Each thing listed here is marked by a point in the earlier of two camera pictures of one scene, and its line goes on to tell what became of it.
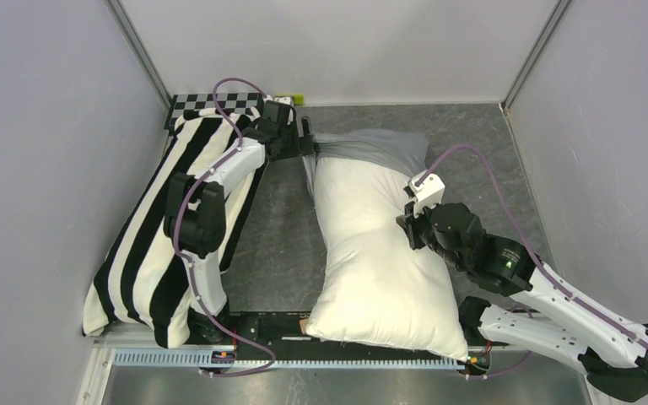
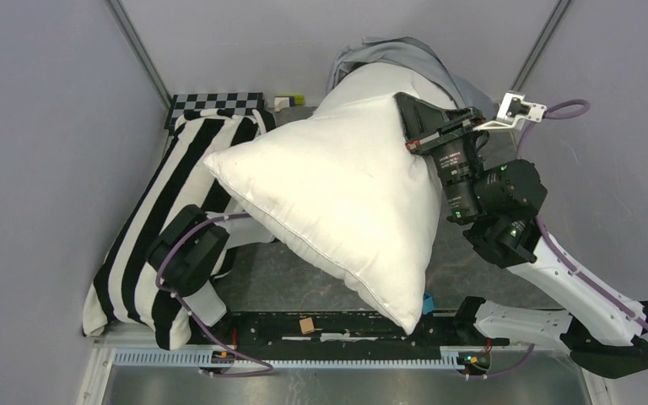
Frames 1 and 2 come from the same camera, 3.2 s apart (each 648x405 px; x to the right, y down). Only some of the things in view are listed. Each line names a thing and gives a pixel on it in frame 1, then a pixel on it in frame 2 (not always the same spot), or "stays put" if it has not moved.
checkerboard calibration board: [229, 103] stays put
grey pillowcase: [404, 148] → [467, 92]
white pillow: [377, 289] → [342, 184]
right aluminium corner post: [536, 54] stays put
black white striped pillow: [140, 281] stays put
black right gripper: [412, 226] → [423, 122]
